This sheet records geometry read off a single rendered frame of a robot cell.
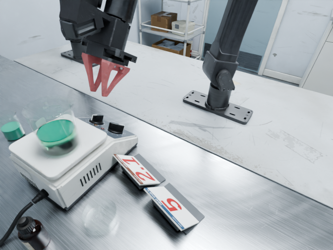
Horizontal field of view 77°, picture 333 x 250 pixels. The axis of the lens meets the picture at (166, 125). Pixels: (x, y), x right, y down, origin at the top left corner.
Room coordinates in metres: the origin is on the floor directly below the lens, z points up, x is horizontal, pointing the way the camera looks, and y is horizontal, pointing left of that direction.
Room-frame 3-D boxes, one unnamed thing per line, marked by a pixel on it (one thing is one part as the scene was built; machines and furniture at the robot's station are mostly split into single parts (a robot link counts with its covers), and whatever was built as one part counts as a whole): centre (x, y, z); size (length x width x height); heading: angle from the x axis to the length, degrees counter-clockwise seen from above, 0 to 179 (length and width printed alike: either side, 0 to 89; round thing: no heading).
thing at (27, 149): (0.26, 0.18, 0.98); 0.12 x 0.12 x 0.01; 60
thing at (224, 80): (0.52, -0.14, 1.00); 0.09 x 0.06 x 0.06; 12
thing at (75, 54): (0.84, 0.36, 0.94); 0.20 x 0.07 x 0.08; 58
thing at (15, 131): (0.36, 0.36, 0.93); 0.04 x 0.04 x 0.06
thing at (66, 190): (0.28, 0.17, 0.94); 0.22 x 0.13 x 0.08; 150
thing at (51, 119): (0.25, 0.17, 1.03); 0.07 x 0.06 x 0.08; 113
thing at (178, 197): (0.19, -0.02, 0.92); 0.09 x 0.06 x 0.04; 44
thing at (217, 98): (0.52, -0.15, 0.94); 0.20 x 0.07 x 0.08; 58
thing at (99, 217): (0.17, 0.10, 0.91); 0.06 x 0.06 x 0.02
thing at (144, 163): (0.26, 0.05, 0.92); 0.09 x 0.06 x 0.04; 44
